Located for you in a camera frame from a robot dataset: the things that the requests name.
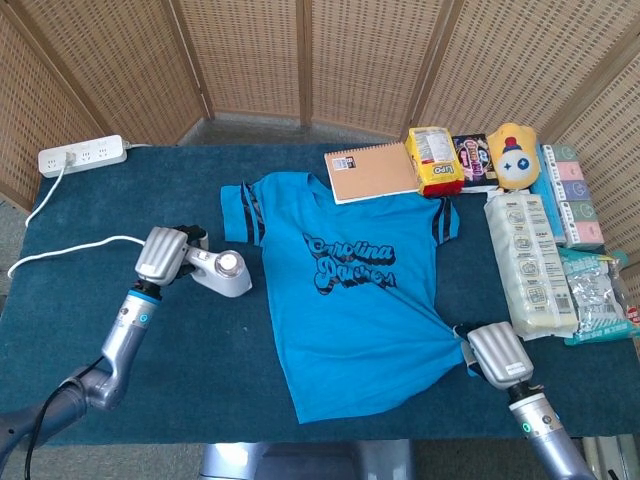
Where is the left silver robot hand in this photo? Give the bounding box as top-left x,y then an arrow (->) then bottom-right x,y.
133,224 -> 211,288

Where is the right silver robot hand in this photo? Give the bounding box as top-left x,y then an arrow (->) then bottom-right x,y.
451,321 -> 536,391

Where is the white handheld garment steamer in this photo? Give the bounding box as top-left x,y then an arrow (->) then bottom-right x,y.
181,237 -> 254,299

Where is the blue Carolina Panthers t-shirt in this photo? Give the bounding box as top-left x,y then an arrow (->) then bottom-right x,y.
220,172 -> 472,425

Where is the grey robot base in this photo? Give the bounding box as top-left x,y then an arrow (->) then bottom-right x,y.
199,438 -> 417,480

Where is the long white tissue pack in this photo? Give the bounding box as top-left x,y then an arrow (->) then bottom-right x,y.
483,192 -> 581,344

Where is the dark teal table cloth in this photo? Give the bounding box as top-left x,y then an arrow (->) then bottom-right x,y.
0,143 -> 640,448

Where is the teal silver snack bag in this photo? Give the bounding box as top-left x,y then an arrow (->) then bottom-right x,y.
556,246 -> 640,347

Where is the white power strip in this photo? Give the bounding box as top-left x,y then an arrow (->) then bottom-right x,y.
38,134 -> 129,179

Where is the pastel tissue multi-pack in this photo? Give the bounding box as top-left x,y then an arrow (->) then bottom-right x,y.
530,143 -> 608,251

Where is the yellow plush toy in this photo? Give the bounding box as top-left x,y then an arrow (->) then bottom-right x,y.
485,121 -> 544,193

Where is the black snack packet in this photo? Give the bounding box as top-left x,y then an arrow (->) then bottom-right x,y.
451,132 -> 502,192

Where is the yellow snack bag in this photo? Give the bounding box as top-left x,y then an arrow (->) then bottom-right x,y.
403,126 -> 466,199

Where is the wicker folding screen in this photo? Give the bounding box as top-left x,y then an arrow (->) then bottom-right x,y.
0,0 -> 640,281

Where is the kraft spiral notebook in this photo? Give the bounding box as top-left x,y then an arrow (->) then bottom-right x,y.
323,140 -> 422,206

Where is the white power cord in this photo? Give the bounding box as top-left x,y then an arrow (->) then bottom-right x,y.
5,151 -> 149,281

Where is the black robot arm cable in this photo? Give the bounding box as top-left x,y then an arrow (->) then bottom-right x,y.
23,357 -> 107,480

